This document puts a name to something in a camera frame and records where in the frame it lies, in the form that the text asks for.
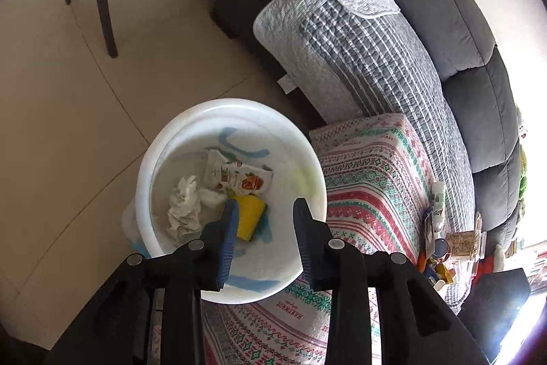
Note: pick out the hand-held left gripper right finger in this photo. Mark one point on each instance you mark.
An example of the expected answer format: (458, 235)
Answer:
(301, 242)

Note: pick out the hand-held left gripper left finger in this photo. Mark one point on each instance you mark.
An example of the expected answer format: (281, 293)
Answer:
(228, 246)

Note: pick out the white plastic bin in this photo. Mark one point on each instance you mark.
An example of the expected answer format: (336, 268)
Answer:
(179, 142)

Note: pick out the metal can red label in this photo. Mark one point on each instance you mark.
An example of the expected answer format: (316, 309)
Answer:
(440, 248)

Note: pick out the white drink bottle green label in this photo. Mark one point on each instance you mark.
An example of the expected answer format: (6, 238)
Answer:
(438, 194)

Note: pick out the crumpled white tissue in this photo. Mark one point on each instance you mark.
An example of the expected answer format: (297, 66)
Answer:
(183, 206)

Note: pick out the white snack packet orange print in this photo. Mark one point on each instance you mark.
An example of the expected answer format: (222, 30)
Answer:
(239, 177)

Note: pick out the red green patterned blanket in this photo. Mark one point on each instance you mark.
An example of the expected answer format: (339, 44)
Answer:
(363, 185)

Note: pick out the clear bag of seeds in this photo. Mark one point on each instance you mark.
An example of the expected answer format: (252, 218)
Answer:
(463, 245)

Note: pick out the grey striped quilt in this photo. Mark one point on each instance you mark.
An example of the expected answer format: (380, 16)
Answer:
(342, 48)

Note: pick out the green plush toy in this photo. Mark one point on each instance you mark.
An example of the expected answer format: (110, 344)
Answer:
(523, 177)

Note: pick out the white plush toy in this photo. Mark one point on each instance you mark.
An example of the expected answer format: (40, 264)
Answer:
(520, 125)

